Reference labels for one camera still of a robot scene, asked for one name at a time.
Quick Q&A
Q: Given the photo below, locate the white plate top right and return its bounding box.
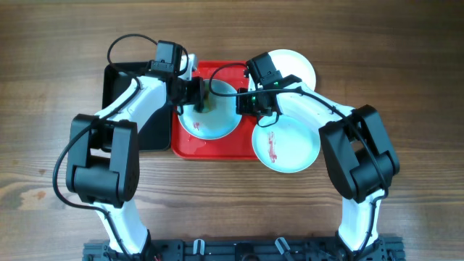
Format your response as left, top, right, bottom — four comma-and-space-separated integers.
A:
245, 49, 316, 91

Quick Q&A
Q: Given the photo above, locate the green yellow sponge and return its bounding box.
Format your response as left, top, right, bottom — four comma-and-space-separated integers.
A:
195, 80, 213, 113

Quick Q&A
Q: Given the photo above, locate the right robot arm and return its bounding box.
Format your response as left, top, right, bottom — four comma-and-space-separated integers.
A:
236, 49, 399, 258

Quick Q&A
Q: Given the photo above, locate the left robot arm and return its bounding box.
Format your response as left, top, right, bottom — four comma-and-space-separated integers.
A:
52, 41, 207, 260

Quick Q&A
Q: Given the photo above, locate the black plastic tray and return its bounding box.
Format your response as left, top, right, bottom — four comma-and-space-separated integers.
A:
101, 65, 172, 151

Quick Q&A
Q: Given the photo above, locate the red plastic tray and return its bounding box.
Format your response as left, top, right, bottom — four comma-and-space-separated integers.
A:
171, 61, 257, 160

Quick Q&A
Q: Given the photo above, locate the light blue plate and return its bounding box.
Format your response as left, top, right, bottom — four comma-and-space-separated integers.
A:
178, 94, 241, 140
252, 115, 320, 173

